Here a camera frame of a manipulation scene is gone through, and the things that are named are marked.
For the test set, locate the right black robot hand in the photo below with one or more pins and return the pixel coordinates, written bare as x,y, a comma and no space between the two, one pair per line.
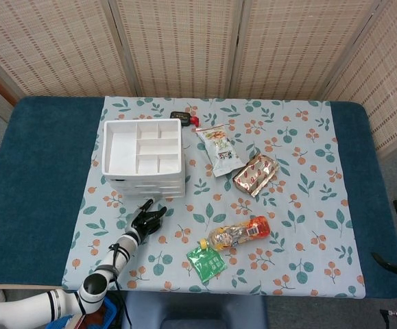
388,265

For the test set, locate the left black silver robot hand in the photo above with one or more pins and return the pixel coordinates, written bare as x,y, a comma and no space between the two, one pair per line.
145,221

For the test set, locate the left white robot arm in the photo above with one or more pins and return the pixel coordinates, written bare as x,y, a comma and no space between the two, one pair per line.
95,286

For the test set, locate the clear drawer with dark clip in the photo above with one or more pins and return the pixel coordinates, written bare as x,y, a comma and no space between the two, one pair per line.
150,181

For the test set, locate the floral leaf tablecloth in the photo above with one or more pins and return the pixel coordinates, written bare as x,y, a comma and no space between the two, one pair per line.
218,205

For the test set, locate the green tea sachet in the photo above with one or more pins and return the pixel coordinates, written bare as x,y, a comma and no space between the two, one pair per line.
207,264

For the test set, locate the orange juice plastic bottle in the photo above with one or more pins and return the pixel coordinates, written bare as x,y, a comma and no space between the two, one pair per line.
239,233

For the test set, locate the blue chair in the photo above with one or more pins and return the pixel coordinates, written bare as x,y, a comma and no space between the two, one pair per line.
191,312

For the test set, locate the white snack bag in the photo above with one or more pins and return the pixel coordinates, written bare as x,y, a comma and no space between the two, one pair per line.
220,149

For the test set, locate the small black device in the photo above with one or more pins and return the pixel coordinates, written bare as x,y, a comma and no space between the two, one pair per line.
179,118

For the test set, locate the small red object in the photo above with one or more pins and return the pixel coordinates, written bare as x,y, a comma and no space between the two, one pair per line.
194,120

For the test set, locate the teal plush table cover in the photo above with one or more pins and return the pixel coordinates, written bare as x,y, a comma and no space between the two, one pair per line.
37,171

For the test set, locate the gold red snack package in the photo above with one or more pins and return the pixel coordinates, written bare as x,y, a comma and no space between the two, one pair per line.
256,174

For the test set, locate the bamboo folding screen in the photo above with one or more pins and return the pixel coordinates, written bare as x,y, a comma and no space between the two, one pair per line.
184,44

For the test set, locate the white plastic drawer organizer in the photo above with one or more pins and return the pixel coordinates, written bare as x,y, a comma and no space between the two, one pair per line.
122,161

